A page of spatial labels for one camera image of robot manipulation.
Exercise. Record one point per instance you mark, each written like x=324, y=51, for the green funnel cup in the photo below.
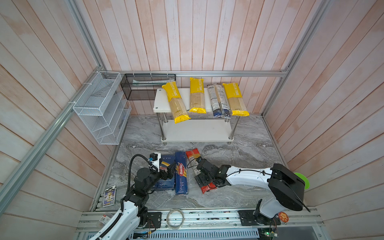
x=305, y=179

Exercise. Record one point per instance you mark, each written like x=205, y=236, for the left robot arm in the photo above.
x=133, y=212

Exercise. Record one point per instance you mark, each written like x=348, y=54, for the small printed card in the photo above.
x=109, y=198

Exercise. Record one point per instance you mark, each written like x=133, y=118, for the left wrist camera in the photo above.
x=155, y=161

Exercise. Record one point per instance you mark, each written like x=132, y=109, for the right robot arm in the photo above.
x=286, y=187

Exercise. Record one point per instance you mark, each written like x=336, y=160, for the yellow spaghetti bag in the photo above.
x=197, y=96
x=235, y=100
x=176, y=103

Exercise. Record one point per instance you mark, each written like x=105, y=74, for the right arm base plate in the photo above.
x=255, y=218

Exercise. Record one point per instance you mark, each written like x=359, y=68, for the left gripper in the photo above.
x=169, y=172

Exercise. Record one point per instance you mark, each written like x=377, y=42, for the narrow blue Barilla spaghetti box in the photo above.
x=181, y=177

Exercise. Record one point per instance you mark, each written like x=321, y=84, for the red round tag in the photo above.
x=283, y=217

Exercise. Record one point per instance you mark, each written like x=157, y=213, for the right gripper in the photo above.
x=202, y=180

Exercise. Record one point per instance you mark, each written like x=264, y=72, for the white wire mesh organizer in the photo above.
x=103, y=109

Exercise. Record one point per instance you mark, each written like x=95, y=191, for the red spaghetti bag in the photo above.
x=192, y=156

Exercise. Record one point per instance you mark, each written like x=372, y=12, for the blue Barilla pasta box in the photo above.
x=169, y=184

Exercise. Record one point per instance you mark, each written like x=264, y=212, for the black mesh basket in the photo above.
x=143, y=87

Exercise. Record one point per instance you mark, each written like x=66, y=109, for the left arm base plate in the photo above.
x=151, y=220

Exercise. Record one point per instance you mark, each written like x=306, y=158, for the dark blue spaghetti bag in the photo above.
x=219, y=102

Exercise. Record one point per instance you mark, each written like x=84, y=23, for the white two-tier shelf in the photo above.
x=203, y=129

